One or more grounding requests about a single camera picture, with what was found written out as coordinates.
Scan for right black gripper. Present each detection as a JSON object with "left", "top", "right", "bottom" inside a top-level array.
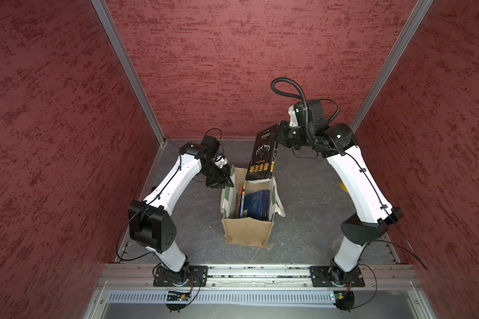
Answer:
[{"left": 272, "top": 118, "right": 315, "bottom": 148}]

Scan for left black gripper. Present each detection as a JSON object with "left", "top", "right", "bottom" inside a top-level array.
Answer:
[{"left": 199, "top": 161, "right": 234, "bottom": 188}]

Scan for black book yellow characters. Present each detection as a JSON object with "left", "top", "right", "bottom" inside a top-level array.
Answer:
[{"left": 246, "top": 124, "right": 281, "bottom": 181}]

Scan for dark blue book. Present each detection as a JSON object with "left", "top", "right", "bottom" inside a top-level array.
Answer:
[{"left": 243, "top": 190, "right": 271, "bottom": 221}]

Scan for green burlap canvas bag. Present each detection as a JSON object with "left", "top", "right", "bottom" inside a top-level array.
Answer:
[{"left": 220, "top": 167, "right": 286, "bottom": 249}]

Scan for pink red book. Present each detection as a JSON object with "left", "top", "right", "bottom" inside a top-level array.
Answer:
[{"left": 230, "top": 186, "right": 243, "bottom": 219}]

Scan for Animal Farm blue book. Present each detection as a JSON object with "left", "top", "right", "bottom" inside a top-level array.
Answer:
[{"left": 238, "top": 181, "right": 246, "bottom": 219}]

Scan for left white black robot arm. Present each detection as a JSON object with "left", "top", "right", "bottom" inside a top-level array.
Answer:
[{"left": 129, "top": 136, "right": 234, "bottom": 286}]

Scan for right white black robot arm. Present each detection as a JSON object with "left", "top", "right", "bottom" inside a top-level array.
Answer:
[{"left": 278, "top": 121, "right": 403, "bottom": 287}]

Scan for yellow pen cup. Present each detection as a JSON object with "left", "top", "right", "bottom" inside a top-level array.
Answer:
[{"left": 341, "top": 181, "right": 348, "bottom": 192}]

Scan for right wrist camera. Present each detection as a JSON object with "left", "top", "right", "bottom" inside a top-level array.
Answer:
[{"left": 288, "top": 99, "right": 329, "bottom": 128}]

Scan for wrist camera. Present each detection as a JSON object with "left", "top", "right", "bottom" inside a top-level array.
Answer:
[
  {"left": 288, "top": 99, "right": 329, "bottom": 128},
  {"left": 201, "top": 135, "right": 220, "bottom": 160}
]

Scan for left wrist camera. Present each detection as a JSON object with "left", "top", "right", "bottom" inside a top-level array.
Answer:
[{"left": 201, "top": 135, "right": 220, "bottom": 160}]

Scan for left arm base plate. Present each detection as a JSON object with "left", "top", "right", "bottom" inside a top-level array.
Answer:
[{"left": 153, "top": 265, "right": 209, "bottom": 288}]

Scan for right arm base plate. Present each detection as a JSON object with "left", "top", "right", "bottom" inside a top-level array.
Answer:
[{"left": 309, "top": 265, "right": 365, "bottom": 288}]

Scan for aluminium front rail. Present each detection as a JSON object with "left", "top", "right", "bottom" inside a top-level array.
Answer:
[{"left": 98, "top": 263, "right": 422, "bottom": 291}]

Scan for right aluminium corner post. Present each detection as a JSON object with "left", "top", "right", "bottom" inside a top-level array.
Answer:
[{"left": 350, "top": 0, "right": 434, "bottom": 136}]

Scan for aluminium corner post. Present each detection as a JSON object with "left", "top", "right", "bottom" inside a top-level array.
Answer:
[
  {"left": 91, "top": 0, "right": 166, "bottom": 147},
  {"left": 350, "top": 0, "right": 434, "bottom": 136}
]

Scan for left aluminium corner post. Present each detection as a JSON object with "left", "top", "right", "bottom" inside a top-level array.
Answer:
[{"left": 91, "top": 0, "right": 166, "bottom": 147}]

